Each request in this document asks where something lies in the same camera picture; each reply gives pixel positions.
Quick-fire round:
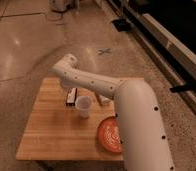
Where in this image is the long metal rail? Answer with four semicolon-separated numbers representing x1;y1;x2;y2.
107;0;196;116

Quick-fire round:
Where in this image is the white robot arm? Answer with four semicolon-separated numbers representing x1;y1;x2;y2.
52;54;175;171

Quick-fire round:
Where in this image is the orange patterned bowl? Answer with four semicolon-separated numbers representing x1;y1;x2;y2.
97;116;122;153

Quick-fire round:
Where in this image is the white carton box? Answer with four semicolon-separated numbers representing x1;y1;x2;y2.
96;95;110;106

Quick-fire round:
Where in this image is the black and white eraser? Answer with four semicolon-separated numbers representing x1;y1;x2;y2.
66;88;77;106

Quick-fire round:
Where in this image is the wooden table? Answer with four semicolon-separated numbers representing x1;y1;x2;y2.
16;77;123;161

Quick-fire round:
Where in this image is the white machine base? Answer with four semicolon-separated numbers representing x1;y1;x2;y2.
49;0;79;12

